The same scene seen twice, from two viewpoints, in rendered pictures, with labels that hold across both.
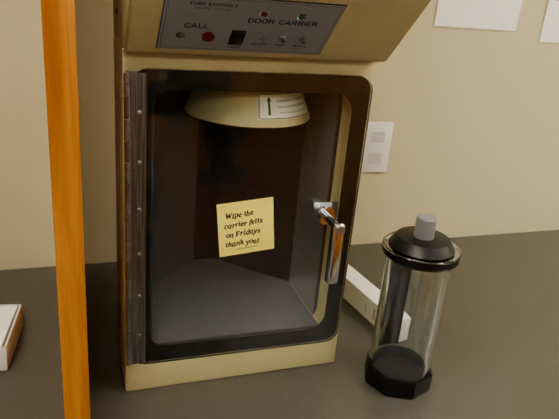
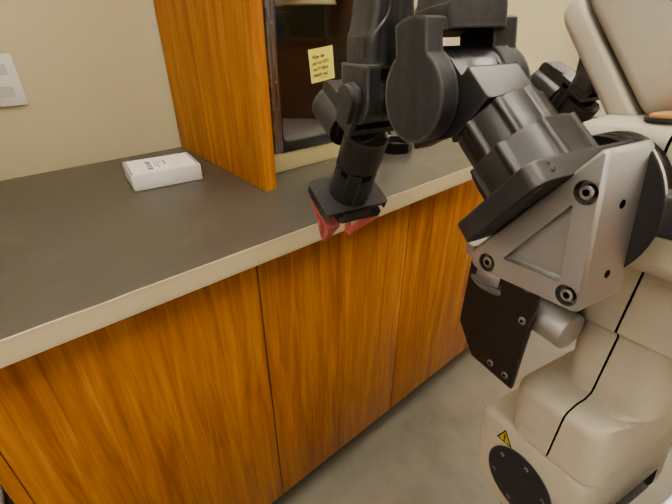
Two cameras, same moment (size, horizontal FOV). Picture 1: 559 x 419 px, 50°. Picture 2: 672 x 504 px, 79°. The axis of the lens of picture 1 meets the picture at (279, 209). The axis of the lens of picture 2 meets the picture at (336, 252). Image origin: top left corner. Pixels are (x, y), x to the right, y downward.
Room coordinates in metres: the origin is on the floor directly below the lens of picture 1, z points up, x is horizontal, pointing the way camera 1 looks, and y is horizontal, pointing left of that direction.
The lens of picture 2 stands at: (-0.32, 0.38, 1.30)
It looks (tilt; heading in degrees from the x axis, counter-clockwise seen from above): 30 degrees down; 340
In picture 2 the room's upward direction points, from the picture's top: straight up
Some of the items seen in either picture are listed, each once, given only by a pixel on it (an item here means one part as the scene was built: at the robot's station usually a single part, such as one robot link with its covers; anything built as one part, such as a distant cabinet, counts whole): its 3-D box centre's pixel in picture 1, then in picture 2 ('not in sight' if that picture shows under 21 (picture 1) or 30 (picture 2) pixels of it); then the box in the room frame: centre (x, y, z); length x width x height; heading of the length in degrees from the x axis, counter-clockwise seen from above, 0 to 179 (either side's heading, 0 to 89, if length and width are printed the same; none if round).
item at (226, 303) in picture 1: (249, 224); (322, 63); (0.73, 0.04, 1.19); 0.30 x 0.01 x 0.40; 111
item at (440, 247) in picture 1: (422, 238); not in sight; (0.77, -0.20, 1.18); 0.09 x 0.09 x 0.07
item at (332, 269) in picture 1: (329, 246); not in sight; (0.74, -0.07, 1.17); 0.05 x 0.03 x 0.10; 21
